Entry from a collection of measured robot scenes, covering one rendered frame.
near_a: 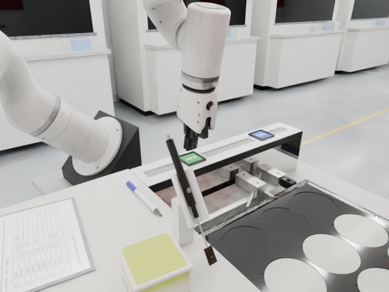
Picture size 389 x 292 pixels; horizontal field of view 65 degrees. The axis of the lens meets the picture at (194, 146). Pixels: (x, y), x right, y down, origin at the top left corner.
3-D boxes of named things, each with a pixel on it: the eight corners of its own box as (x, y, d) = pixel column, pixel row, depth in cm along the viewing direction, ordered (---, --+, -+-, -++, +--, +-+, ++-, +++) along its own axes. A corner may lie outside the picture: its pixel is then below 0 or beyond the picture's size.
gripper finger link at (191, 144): (206, 131, 72) (202, 153, 76) (198, 124, 74) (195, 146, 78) (195, 134, 70) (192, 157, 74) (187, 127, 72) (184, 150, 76)
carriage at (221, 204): (286, 190, 84) (287, 181, 83) (175, 247, 65) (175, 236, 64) (264, 178, 90) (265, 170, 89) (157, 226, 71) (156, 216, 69)
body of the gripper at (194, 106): (227, 87, 65) (218, 131, 72) (199, 69, 72) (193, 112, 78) (199, 92, 61) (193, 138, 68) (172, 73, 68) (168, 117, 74)
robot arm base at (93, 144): (65, 167, 94) (8, 141, 80) (95, 115, 98) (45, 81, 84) (101, 183, 82) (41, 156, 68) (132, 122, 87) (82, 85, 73)
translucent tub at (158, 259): (193, 303, 40) (193, 265, 37) (138, 329, 37) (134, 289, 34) (170, 264, 46) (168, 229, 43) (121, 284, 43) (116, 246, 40)
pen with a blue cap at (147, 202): (163, 212, 56) (129, 179, 66) (158, 214, 55) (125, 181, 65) (163, 216, 56) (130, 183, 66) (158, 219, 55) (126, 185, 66)
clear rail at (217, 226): (309, 184, 80) (309, 179, 80) (194, 244, 60) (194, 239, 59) (304, 182, 81) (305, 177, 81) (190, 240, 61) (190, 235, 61)
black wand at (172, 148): (161, 137, 46) (165, 134, 45) (169, 134, 46) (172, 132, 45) (207, 265, 44) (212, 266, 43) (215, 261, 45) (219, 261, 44)
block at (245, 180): (265, 192, 78) (266, 182, 77) (256, 197, 77) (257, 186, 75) (243, 179, 84) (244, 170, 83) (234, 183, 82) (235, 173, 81)
